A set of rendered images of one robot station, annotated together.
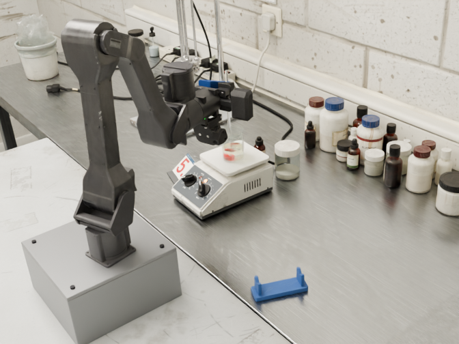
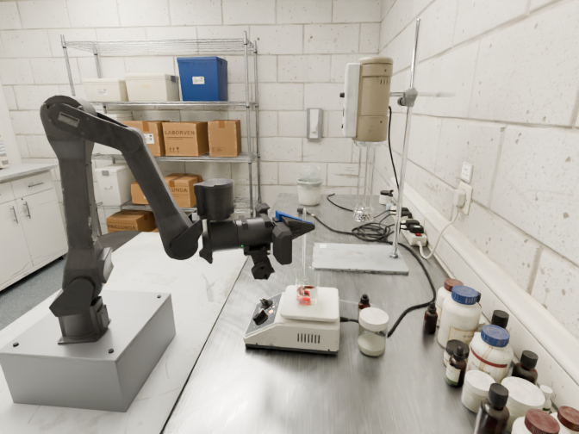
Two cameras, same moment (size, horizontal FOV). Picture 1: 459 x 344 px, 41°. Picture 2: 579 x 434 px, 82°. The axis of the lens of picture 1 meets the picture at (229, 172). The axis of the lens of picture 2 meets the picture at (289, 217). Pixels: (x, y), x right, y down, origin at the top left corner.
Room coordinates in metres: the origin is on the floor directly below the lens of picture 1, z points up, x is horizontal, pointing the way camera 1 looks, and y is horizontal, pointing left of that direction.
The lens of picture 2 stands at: (0.73, -0.38, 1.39)
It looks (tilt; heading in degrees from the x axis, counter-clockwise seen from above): 18 degrees down; 40
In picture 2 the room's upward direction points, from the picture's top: straight up
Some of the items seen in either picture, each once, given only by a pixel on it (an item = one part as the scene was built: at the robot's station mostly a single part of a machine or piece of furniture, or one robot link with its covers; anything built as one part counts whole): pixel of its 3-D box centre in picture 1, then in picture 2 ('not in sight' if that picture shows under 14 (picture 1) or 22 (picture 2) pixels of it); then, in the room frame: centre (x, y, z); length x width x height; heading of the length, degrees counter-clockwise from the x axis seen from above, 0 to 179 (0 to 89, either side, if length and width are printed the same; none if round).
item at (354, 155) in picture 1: (354, 153); (457, 364); (1.30, -0.30, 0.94); 0.03 x 0.03 x 0.08
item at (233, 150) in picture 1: (231, 143); (306, 287); (1.22, -0.01, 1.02); 0.06 x 0.05 x 0.08; 101
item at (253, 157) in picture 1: (233, 157); (310, 301); (1.24, -0.01, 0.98); 0.12 x 0.12 x 0.01; 33
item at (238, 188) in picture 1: (225, 177); (298, 318); (1.22, 0.01, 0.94); 0.22 x 0.13 x 0.08; 123
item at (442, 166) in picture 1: (444, 166); not in sight; (1.20, -0.48, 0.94); 0.03 x 0.03 x 0.09
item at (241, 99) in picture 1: (202, 104); (257, 232); (1.14, 0.04, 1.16); 0.19 x 0.08 x 0.06; 57
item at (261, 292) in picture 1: (279, 282); not in sight; (0.87, -0.08, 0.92); 0.10 x 0.03 x 0.04; 102
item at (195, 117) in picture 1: (181, 119); (216, 236); (1.07, 0.09, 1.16); 0.07 x 0.06 x 0.09; 147
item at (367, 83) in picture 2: not in sight; (364, 103); (1.65, 0.11, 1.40); 0.15 x 0.11 x 0.24; 125
